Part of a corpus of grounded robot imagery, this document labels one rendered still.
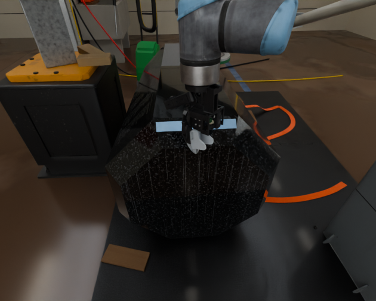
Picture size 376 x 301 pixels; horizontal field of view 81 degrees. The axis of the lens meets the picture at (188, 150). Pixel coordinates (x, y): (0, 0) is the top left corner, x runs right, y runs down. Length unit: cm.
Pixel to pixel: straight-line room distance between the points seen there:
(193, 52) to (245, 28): 11
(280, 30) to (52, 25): 144
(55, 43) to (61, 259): 128
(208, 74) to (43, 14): 131
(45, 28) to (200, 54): 131
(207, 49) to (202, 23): 5
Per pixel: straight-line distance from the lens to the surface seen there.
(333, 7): 82
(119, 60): 428
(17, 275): 164
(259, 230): 152
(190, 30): 48
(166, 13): 620
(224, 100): 100
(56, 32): 170
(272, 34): 44
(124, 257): 141
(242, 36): 45
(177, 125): 85
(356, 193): 139
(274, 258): 146
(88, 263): 149
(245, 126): 93
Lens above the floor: 127
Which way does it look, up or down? 39 degrees down
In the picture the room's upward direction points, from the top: straight up
